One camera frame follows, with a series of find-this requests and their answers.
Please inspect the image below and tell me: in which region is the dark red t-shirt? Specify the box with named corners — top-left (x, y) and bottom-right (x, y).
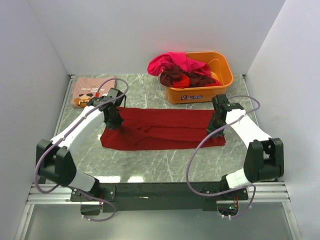
top-left (100, 107), bottom-right (215, 151)

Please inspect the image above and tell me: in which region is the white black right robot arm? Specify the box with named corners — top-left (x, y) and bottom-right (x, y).
top-left (206, 94), bottom-right (284, 200)

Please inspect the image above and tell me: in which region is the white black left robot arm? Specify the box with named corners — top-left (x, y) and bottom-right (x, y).
top-left (34, 88), bottom-right (126, 201)

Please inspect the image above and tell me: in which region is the folded pink printed t-shirt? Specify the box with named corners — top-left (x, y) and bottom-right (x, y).
top-left (70, 76), bottom-right (115, 108)

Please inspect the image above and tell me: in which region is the dark maroon crumpled shirt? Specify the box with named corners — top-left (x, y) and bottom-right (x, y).
top-left (159, 66), bottom-right (220, 88)

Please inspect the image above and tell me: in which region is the orange plastic laundry basket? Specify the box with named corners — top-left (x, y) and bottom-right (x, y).
top-left (164, 51), bottom-right (234, 104)

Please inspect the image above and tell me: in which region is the bright red crumpled shirt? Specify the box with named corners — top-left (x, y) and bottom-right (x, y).
top-left (172, 74), bottom-right (190, 89)

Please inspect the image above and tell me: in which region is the magenta pink crumpled shirt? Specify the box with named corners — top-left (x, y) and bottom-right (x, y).
top-left (147, 52), bottom-right (213, 78)

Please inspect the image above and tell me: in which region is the black base crossbar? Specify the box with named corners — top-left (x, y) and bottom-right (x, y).
top-left (69, 181), bottom-right (251, 213)

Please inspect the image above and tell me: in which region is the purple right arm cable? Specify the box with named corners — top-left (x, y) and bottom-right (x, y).
top-left (186, 94), bottom-right (261, 218)

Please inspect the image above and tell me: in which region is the aluminium frame rail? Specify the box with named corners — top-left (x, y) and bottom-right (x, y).
top-left (14, 74), bottom-right (76, 240)

